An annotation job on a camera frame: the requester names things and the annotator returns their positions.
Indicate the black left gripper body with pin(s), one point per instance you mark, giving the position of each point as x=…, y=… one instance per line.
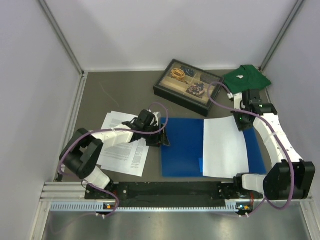
x=152, y=139

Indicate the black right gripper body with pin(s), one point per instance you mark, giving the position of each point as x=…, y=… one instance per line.
x=242, y=123

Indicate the blue plastic folder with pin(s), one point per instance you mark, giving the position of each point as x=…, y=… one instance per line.
x=184, y=157

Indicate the white printed paper stack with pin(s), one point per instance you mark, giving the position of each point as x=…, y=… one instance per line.
x=127, y=158

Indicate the white paper sheet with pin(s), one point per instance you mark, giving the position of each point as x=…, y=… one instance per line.
x=224, y=149

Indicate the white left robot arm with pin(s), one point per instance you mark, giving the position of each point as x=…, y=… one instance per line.
x=82, y=152

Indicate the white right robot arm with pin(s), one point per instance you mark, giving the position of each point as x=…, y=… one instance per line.
x=290, y=176

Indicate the green folded t-shirt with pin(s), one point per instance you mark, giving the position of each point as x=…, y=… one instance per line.
x=246, y=77

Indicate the black compartment display box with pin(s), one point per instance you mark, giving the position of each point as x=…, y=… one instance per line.
x=188, y=87

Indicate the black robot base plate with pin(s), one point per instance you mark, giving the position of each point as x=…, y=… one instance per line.
x=171, y=193

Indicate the grey slotted cable duct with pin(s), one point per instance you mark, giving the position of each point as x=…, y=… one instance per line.
x=102, y=207

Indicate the aluminium frame rail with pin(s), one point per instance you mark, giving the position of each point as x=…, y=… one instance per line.
x=62, y=191

